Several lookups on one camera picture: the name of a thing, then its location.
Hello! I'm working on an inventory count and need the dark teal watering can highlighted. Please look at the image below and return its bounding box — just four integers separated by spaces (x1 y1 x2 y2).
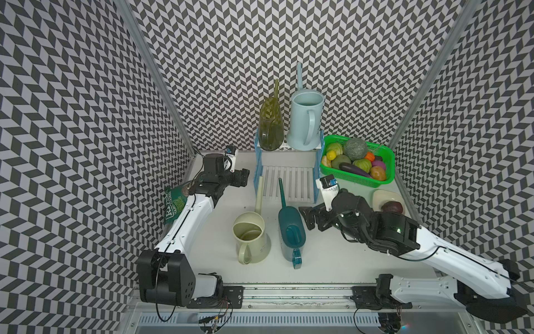
278 178 306 269

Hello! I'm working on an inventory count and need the blue white slatted shelf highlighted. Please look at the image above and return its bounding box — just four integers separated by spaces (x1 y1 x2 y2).
253 131 324 203

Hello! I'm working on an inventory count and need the olive transparent watering can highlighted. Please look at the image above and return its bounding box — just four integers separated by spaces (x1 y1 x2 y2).
258 79 285 151

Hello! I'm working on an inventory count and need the light blue watering can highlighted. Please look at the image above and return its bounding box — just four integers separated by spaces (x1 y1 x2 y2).
286 63 325 151

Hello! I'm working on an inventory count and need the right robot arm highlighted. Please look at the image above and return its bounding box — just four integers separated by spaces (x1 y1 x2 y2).
299 189 528 324

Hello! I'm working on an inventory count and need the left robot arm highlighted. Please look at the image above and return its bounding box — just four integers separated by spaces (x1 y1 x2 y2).
136 169 250 307

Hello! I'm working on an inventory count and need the beige watering can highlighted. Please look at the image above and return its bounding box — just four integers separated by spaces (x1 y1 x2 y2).
232 176 271 265

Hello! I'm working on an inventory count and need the cream oval dish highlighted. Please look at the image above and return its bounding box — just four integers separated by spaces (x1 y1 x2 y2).
371 189 411 218

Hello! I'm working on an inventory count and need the dark purple fruit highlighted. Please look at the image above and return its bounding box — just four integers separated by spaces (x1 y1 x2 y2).
381 200 404 214

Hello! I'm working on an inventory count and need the green chips bag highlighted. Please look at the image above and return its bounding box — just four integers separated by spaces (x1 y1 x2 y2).
164 185 187 225

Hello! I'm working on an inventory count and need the green plastic basket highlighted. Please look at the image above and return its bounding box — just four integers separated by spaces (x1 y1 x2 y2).
319 135 396 188

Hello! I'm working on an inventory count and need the brown toy potato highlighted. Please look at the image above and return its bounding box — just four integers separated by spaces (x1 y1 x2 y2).
370 166 387 181

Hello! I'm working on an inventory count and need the purple toy eggplant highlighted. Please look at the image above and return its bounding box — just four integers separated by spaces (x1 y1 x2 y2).
339 162 371 178

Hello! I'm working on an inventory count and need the green toy cabbage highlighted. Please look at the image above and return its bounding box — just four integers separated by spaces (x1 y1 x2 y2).
353 158 373 173

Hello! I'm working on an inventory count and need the yellow toy lemon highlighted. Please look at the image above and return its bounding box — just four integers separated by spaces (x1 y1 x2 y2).
325 150 338 161

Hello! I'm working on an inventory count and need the netted green melon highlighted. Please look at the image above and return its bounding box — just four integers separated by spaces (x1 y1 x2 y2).
343 138 369 161

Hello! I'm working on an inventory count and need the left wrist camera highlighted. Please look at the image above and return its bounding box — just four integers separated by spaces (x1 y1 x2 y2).
224 145 239 173

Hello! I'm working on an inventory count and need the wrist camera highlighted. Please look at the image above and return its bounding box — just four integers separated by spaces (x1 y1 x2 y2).
224 145 239 173
316 174 339 212

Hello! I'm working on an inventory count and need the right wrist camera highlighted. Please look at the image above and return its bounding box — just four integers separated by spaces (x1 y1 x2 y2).
316 174 339 212

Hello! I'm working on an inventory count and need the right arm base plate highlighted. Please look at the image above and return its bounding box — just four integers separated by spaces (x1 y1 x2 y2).
350 286 413 310

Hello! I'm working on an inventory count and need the aluminium front rail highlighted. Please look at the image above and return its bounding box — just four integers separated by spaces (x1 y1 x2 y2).
118 283 474 315

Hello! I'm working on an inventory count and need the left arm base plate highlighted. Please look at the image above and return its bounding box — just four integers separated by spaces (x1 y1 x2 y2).
187 285 245 310

